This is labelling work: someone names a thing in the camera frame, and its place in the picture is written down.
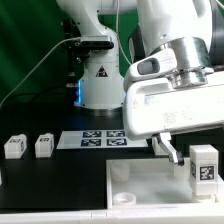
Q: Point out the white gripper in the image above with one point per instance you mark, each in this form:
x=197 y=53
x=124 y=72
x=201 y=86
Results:
x=153 y=107

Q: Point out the white square tabletop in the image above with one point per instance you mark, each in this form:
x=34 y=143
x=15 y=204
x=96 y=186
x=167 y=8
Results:
x=147 y=182

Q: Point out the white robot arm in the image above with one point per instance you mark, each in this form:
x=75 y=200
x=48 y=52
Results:
x=193 y=29

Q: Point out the white front obstacle bar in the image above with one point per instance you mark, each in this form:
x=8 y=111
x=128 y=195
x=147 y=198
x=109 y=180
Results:
x=156 y=215

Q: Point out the white sheet with markers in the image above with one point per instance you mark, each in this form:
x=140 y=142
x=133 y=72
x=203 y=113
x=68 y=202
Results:
x=97 y=139

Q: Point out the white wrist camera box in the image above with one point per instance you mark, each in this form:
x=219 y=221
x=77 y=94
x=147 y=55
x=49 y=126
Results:
x=157 y=65

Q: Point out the black camera on base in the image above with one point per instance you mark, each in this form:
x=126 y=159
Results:
x=95 y=42

